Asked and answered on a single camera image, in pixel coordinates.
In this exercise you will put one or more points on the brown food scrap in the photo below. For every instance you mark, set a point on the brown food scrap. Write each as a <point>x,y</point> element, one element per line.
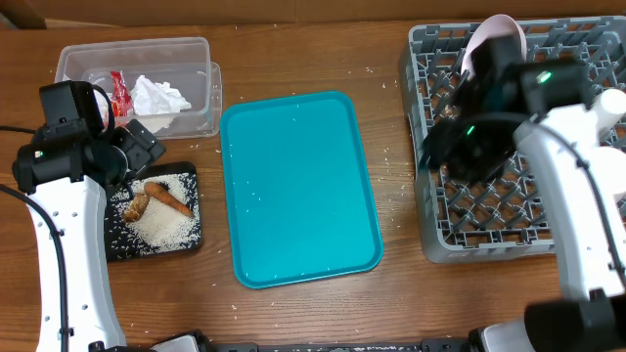
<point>136,209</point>

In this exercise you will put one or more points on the white napkin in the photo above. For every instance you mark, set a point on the white napkin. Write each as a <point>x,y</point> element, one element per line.
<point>152,102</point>

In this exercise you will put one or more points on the pink white bowl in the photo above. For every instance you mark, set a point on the pink white bowl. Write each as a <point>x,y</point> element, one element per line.
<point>495,26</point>

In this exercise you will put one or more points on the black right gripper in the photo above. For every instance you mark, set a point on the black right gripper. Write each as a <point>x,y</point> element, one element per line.
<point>440,154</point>

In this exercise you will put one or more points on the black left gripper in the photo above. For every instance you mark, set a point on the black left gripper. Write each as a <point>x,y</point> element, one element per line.
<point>141,146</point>

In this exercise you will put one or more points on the pale green bowl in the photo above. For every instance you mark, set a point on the pale green bowl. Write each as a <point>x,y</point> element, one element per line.
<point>608,166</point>

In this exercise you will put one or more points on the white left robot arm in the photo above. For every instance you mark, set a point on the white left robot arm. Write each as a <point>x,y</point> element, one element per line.
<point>65,180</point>

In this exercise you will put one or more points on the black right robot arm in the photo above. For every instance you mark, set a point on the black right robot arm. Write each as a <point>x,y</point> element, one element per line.
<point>546,112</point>

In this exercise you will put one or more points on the white paper cup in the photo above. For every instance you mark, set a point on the white paper cup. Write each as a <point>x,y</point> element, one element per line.
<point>608,108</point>

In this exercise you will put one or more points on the black tray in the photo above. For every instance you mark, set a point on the black tray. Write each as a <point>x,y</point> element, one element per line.
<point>191,168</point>

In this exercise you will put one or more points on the clear plastic bin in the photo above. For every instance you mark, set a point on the clear plastic bin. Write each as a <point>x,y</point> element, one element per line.
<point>183,62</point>

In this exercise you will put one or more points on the teal plastic tray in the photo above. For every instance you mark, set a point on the teal plastic tray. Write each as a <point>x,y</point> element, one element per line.
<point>299,199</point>

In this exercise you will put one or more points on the orange carrot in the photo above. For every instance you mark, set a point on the orange carrot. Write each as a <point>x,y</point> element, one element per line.
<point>155,190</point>

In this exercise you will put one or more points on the grey dish rack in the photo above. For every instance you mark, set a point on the grey dish rack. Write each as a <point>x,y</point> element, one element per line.
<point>505,218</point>

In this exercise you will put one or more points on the pile of rice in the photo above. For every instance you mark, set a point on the pile of rice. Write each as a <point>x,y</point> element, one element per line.
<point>155,215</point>

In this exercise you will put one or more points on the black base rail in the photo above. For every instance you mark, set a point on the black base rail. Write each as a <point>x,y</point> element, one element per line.
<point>197,341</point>

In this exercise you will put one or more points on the red snack wrapper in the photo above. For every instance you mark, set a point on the red snack wrapper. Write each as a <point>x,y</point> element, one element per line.
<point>121,100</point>

